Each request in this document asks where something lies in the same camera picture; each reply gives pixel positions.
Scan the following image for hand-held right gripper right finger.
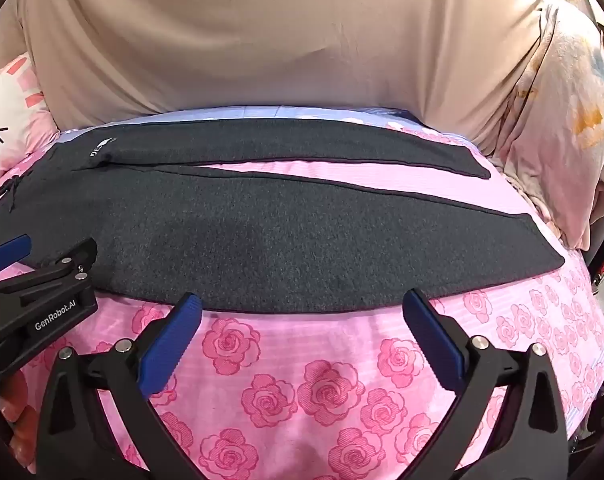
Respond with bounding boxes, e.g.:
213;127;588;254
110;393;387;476
402;287;580;480

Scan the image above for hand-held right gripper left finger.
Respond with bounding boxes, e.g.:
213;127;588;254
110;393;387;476
34;292;203;480

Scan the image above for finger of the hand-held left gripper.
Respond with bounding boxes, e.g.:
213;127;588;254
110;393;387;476
0;238;99;297
0;234;33;277

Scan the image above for dark grey pants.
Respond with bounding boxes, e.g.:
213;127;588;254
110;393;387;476
0;117;565;315

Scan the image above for person's left hand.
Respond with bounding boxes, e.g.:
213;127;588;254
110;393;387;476
0;360;43;466

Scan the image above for pink rose print bedsheet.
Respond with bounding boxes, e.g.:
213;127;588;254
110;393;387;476
0;104;604;480

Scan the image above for cartoon rabbit pillow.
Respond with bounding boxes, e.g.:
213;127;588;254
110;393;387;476
0;51;62;196

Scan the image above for pale floral blanket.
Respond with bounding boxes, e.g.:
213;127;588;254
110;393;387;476
499;0;604;252

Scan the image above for beige cloth cover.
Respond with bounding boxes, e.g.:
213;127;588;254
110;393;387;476
0;0;560;148

